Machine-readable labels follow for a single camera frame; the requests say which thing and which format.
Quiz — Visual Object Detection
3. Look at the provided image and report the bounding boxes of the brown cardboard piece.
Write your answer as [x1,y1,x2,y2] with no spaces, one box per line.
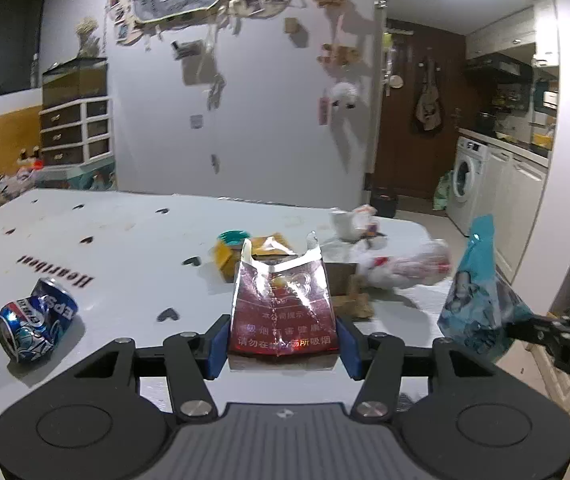
[325,262,375,321]

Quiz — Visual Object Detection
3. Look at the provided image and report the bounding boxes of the teal snack bag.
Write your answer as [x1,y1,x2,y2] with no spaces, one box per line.
[438,214,532,362]

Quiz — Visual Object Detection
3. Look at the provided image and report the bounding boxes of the crushed blue Pepsi can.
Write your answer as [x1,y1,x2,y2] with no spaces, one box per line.
[0,278,79,364]

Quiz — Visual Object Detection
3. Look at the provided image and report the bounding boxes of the white red plastic bag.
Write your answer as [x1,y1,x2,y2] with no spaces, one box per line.
[355,240,452,290]

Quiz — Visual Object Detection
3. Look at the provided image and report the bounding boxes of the yellow snack box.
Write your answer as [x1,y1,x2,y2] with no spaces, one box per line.
[213,233,296,283]

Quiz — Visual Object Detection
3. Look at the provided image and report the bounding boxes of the teal round lid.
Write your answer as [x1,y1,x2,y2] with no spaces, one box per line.
[218,230,251,247]

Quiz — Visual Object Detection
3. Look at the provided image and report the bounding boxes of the white crumpled wrapper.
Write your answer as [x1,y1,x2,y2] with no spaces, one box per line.
[330,205,388,250]

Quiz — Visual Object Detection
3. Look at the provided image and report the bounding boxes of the black floor bin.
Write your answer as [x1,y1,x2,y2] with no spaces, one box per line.
[370,188,399,219]

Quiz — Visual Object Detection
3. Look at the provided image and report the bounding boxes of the white kitchen cabinets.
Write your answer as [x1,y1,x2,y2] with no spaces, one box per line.
[477,145,547,283]

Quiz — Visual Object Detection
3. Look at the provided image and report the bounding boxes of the green plastic bag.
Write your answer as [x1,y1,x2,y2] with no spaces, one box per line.
[432,170,453,211]

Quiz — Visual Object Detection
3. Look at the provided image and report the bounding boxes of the white washing machine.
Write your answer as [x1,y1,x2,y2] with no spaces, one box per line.
[446,136,488,236]

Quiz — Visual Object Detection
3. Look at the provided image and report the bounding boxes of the hanging brown bag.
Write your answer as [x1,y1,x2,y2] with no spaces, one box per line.
[412,55,444,136]

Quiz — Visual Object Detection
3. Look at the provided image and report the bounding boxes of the white drawer cabinet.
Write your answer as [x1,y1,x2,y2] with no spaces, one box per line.
[38,96,112,167]

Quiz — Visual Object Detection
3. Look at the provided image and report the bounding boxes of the stuffed toys pile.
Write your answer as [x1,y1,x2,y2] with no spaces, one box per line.
[0,146,44,206]

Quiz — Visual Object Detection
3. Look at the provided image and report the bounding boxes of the glass fish tank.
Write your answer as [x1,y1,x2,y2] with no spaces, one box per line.
[42,58,108,108]

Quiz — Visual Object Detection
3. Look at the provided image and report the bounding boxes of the white plush wall toy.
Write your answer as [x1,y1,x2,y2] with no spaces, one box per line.
[328,81,360,110]

